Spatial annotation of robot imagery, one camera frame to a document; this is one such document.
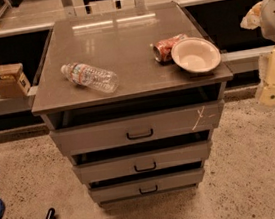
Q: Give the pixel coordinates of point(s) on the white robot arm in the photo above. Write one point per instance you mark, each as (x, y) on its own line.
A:
(262, 15)

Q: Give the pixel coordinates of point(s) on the grey top drawer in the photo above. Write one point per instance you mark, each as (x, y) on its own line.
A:
(135, 129)

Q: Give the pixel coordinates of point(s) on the grey drawer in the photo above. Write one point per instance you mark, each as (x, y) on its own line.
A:
(135, 129)
(143, 162)
(147, 186)

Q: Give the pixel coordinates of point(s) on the grey middle drawer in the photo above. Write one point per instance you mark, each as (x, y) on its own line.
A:
(143, 162)

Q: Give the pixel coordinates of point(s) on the grey bottom drawer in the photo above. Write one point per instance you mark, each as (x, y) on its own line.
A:
(147, 186)

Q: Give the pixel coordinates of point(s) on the open cardboard box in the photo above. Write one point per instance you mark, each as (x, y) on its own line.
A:
(13, 81)

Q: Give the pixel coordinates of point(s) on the clear plastic water bottle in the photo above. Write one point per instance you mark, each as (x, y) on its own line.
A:
(91, 77)

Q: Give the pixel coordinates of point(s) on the crushed red soda can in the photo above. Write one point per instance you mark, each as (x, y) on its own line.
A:
(162, 49)

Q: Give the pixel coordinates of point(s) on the white paper bowl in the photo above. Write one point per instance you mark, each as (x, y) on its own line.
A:
(196, 55)

